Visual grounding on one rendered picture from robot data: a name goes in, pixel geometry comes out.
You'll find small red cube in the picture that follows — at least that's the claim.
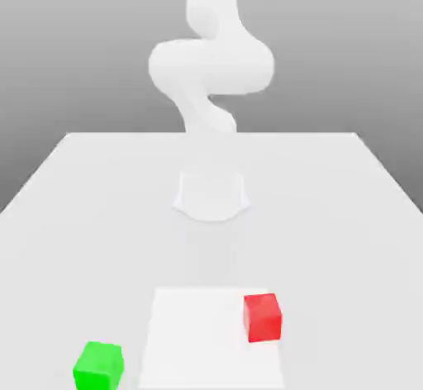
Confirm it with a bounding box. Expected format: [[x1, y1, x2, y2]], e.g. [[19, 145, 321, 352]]
[[243, 292, 283, 344]]

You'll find small green cube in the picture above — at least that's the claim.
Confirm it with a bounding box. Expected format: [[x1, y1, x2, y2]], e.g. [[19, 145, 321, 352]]
[[72, 340, 126, 390]]

